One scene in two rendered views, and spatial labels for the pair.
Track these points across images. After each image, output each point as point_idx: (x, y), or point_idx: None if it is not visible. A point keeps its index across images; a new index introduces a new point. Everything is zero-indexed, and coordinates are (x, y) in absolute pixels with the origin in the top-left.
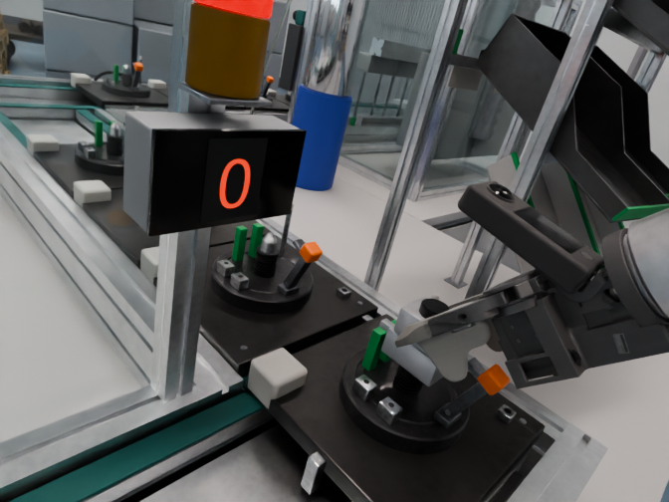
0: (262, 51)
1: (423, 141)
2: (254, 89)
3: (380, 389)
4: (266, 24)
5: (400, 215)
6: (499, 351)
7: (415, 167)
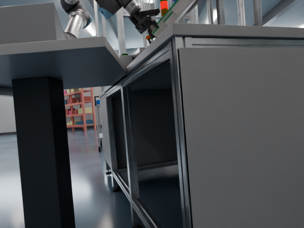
0: (162, 11)
1: (208, 1)
2: (162, 15)
3: None
4: (162, 9)
5: (210, 23)
6: (152, 34)
7: (209, 8)
